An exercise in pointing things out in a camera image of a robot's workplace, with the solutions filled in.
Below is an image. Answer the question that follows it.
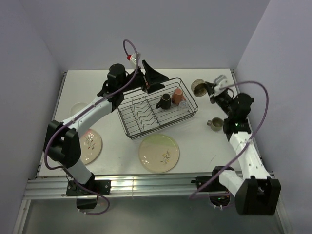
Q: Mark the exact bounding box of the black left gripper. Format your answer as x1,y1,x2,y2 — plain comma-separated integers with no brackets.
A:
119,61,169,95

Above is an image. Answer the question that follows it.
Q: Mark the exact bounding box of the beige small bowl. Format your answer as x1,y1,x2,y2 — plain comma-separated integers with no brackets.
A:
191,79,207,97

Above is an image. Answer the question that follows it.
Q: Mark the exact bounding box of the dark brown mug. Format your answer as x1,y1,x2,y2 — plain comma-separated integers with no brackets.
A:
156,93,171,110

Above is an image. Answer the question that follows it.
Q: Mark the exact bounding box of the pink ceramic mug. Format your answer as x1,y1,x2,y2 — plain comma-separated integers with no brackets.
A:
171,88,186,105

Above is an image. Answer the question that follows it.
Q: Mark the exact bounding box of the clear glass cup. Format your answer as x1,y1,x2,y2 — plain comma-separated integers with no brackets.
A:
178,100,189,112

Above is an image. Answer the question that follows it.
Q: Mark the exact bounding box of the grey-green ceramic cup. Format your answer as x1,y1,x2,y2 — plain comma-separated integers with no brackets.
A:
207,117,224,132

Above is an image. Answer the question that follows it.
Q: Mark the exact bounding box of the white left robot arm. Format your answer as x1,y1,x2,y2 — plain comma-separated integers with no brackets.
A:
43,60,169,195

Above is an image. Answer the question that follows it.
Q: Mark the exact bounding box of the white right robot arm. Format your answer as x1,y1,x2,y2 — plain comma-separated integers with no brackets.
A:
197,82,281,215

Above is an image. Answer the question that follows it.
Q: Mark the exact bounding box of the green and cream plate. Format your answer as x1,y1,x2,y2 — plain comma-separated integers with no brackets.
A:
138,134,180,173

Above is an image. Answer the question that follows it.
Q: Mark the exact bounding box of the orange and white bowl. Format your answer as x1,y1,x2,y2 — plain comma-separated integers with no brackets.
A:
70,102,88,116

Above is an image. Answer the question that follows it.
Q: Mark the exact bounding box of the pink and cream plate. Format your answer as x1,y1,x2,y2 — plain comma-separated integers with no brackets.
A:
79,129,102,165

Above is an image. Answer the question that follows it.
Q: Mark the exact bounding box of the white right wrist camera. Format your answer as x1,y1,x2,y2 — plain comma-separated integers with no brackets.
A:
214,75,228,96

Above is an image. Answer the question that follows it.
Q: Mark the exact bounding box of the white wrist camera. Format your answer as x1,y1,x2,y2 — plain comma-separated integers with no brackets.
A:
214,75,228,96
127,53,141,70

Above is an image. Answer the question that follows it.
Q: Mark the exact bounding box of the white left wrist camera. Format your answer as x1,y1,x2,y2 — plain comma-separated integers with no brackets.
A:
127,53,141,70

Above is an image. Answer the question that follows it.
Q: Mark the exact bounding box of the dark wire dish rack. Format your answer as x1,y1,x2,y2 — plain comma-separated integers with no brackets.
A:
117,78,198,139

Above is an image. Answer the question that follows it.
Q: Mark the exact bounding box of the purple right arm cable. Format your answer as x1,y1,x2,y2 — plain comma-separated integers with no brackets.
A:
189,81,271,208

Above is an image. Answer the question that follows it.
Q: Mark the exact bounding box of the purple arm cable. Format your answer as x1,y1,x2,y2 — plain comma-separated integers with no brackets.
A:
43,39,142,216
189,81,271,208

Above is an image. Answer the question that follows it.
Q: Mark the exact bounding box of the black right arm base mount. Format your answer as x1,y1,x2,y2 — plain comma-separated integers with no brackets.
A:
191,173,232,193

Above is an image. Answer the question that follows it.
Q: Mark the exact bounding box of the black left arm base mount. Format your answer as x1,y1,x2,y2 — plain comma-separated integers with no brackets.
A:
65,180,111,215

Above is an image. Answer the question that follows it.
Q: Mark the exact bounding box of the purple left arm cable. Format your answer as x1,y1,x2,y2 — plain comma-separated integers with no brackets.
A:
43,39,142,216

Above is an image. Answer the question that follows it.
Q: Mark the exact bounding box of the aluminium frame rail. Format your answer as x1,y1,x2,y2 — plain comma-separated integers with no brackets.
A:
23,173,211,200

